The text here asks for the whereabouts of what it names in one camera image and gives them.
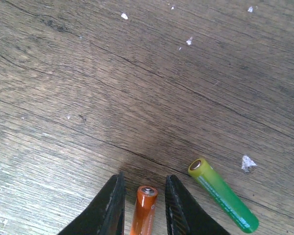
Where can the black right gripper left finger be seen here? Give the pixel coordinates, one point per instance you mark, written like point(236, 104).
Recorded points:
point(105, 213)

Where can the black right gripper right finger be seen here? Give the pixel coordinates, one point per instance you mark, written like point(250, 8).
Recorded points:
point(184, 215)

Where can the orange battery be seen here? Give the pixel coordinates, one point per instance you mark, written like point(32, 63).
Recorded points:
point(144, 212)

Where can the green battery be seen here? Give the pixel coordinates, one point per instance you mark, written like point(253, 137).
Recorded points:
point(223, 195)

